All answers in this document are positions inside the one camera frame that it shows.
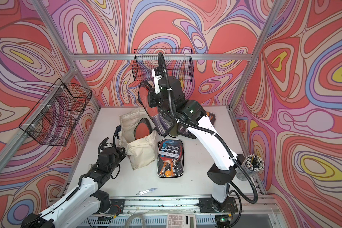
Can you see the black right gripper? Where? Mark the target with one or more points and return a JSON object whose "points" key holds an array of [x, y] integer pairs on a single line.
{"points": [[152, 95]]}

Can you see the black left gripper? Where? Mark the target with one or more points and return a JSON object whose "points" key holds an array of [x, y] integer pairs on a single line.
{"points": [[117, 151]]}

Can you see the clear red ping pong case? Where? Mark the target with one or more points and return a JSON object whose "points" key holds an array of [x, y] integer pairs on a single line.
{"points": [[183, 131]]}

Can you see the olive ping pong paddle case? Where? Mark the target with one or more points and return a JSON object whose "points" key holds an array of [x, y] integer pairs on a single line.
{"points": [[174, 132]]}

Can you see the cream canvas tote bag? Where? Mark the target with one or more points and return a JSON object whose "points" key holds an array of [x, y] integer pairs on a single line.
{"points": [[141, 152]]}

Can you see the clear Deerway ping pong set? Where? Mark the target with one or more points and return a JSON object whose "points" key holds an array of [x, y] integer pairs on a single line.
{"points": [[170, 158]]}

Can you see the black white-trimmed ping pong case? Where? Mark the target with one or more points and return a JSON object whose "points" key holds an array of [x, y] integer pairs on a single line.
{"points": [[212, 117]]}

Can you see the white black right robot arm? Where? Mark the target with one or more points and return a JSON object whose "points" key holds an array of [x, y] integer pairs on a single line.
{"points": [[226, 161]]}

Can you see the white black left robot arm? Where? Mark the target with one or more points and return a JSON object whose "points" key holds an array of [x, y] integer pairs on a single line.
{"points": [[86, 198]]}

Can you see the clear red paddle case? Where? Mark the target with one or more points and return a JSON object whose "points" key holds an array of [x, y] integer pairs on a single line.
{"points": [[143, 129]]}

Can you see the small foil wrapper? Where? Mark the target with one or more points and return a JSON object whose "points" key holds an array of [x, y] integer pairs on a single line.
{"points": [[146, 191]]}

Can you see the mesh cup of pencils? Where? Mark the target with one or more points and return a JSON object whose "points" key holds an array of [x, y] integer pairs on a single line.
{"points": [[251, 166]]}

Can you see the white pink calculator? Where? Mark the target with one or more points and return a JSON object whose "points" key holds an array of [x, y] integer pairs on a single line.
{"points": [[181, 221]]}

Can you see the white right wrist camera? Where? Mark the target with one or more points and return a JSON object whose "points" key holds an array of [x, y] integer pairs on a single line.
{"points": [[156, 74]]}

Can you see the black wire basket back wall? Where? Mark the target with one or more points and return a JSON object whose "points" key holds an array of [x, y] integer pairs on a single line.
{"points": [[177, 62]]}

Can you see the black wire basket wall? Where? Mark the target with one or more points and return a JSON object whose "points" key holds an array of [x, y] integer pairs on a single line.
{"points": [[60, 112], [177, 62]]}

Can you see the black wire basket left wall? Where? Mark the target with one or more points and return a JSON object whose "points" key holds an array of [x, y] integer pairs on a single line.
{"points": [[60, 112]]}

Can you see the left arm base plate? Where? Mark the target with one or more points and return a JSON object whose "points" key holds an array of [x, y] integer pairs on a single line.
{"points": [[112, 207]]}

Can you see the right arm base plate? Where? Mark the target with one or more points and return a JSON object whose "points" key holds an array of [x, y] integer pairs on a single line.
{"points": [[211, 205]]}

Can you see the aluminium rail front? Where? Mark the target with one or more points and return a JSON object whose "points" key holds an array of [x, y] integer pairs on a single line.
{"points": [[156, 205]]}

